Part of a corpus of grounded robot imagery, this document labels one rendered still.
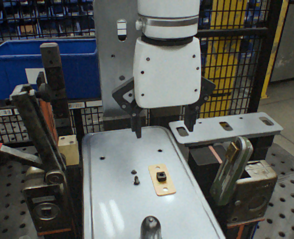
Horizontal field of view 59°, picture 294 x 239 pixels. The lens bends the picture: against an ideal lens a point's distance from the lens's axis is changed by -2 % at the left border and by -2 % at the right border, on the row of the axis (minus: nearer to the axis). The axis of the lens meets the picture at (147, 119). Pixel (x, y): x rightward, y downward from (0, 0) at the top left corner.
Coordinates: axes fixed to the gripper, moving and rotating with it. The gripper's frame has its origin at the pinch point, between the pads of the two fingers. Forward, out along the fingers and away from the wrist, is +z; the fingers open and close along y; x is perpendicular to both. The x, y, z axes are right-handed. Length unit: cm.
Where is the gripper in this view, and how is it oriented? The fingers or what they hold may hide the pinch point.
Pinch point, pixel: (163, 126)
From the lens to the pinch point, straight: 45.7
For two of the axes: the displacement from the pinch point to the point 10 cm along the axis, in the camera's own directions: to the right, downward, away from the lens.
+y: 9.8, -1.1, 1.8
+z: 0.0, 8.6, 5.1
